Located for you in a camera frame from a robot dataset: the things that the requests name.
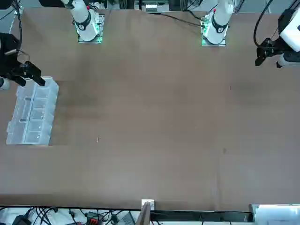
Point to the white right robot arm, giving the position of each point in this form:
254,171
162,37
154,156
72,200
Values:
82,18

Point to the grey power strip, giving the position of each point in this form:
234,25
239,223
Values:
151,7

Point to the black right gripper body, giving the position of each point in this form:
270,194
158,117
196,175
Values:
8,61

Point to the grey power adapter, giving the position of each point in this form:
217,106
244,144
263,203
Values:
127,219

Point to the silver white box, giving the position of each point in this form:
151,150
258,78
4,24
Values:
276,214

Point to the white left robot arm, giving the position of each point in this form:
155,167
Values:
220,18

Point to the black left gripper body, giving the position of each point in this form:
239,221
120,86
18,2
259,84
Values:
276,48

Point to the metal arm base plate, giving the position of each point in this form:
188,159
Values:
100,23
203,42

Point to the red and black connector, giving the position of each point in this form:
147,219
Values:
92,219

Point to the transparent plastic compartment box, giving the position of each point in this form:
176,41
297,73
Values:
32,112

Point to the small white bracket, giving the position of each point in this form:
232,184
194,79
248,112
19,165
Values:
151,204

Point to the large black power adapter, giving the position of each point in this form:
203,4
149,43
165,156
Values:
21,220

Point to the wooden slat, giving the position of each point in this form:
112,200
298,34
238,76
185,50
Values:
143,215

